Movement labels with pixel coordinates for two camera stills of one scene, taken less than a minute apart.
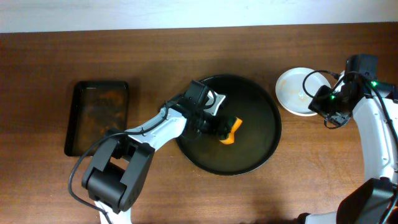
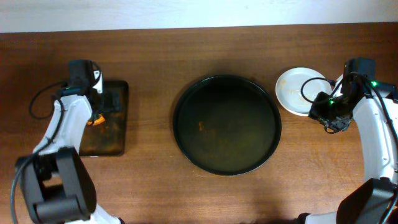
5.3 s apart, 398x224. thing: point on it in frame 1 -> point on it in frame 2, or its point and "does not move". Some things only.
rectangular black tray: (97, 109) does not move
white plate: (295, 87) does not move
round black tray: (255, 141) does not move
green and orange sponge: (231, 139) -> (97, 119)
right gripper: (336, 118) does not move
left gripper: (220, 127) -> (111, 102)
